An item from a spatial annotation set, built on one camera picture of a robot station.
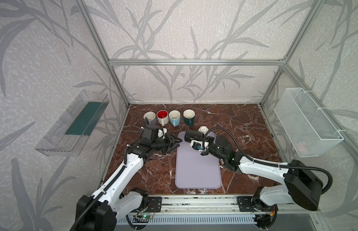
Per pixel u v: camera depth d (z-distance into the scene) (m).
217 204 0.75
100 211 0.38
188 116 1.01
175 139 0.73
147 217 0.70
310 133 0.60
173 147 0.70
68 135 0.63
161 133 0.79
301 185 0.42
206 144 0.69
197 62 0.94
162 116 1.07
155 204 0.74
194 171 0.85
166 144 0.67
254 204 0.65
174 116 1.04
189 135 0.80
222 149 0.60
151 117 1.05
